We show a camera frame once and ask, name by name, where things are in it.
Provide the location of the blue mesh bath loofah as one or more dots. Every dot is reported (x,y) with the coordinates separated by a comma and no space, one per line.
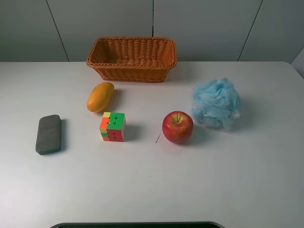
(216,104)

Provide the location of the orange woven wicker basket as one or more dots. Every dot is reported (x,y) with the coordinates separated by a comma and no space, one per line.
(133,59)

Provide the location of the multicoloured puzzle cube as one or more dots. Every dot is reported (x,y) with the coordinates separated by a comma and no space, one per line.
(112,127)

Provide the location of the yellow orange mango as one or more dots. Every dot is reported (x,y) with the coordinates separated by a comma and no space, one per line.
(100,97)

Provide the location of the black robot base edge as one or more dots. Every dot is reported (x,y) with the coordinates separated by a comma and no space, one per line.
(140,225)

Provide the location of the red apple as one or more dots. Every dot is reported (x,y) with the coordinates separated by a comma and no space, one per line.
(177,127)

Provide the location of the grey whiteboard eraser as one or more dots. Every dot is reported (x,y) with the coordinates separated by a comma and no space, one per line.
(49,135)

